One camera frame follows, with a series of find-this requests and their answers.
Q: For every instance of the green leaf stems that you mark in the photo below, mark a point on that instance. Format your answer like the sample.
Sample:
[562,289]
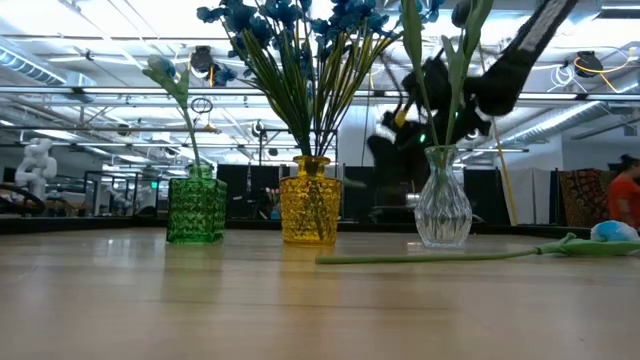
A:
[457,70]

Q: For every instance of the green textured glass vase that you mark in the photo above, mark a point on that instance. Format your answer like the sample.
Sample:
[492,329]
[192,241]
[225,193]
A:
[195,215]

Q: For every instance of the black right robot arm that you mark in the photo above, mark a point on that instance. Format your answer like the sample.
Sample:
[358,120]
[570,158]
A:
[505,80]

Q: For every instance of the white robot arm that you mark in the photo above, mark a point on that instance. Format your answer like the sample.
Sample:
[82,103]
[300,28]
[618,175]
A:
[36,167]

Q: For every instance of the clear cut glass vase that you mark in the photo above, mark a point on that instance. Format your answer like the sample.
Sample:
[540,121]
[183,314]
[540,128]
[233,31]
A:
[442,215]

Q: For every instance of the yellow textured glass vase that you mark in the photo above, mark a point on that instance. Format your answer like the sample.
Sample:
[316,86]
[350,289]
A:
[310,210]

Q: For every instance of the black partition panel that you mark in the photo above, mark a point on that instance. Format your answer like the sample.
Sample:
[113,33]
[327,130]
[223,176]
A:
[250,190]
[360,205]
[487,195]

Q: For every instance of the patterned red rug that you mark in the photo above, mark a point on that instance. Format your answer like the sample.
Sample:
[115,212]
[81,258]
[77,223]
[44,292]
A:
[582,197]

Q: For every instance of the black round ceiling fixture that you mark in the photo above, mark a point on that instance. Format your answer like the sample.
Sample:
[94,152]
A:
[202,58]
[587,62]

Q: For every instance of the person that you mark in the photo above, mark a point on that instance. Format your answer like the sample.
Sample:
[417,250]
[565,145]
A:
[625,197]

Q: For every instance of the black metal rack frame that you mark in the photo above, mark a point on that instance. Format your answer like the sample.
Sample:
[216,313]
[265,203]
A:
[272,130]

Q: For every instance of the black frame glass enclosure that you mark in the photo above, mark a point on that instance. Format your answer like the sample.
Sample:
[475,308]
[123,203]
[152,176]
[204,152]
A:
[115,172]

